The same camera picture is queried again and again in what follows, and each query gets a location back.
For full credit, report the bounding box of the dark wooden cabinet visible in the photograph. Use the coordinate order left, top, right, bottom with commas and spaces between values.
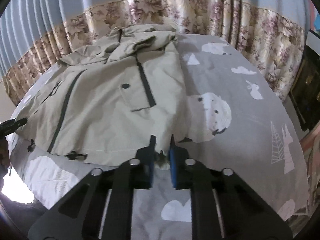
289, 46, 319, 131

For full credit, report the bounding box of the grey patterned bed sheet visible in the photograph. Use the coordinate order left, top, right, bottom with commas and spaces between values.
8, 34, 309, 239

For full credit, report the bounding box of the beige zip jacket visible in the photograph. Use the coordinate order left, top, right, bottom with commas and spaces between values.
17, 24, 188, 166

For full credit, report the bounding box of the blue and floral curtain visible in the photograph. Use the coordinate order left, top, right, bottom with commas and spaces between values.
1, 0, 310, 104

